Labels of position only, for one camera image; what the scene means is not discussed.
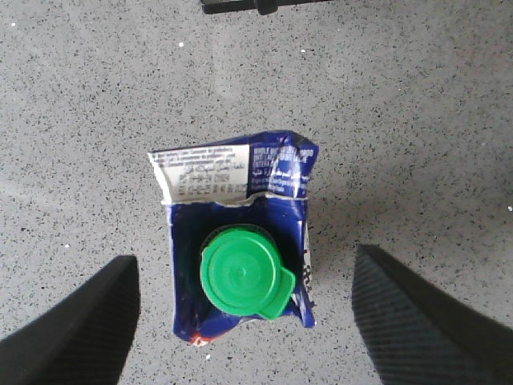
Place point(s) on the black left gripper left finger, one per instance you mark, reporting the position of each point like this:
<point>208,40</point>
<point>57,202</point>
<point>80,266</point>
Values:
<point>85,339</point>

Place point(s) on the black rack with wooden bar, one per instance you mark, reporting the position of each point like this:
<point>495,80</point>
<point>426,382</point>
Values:
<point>263,7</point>

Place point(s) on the blue white milk carton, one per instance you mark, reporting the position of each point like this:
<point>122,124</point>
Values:
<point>237,213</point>

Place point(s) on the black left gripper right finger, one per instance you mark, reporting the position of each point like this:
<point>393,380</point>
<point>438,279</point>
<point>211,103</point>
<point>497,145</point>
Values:
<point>417,334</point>

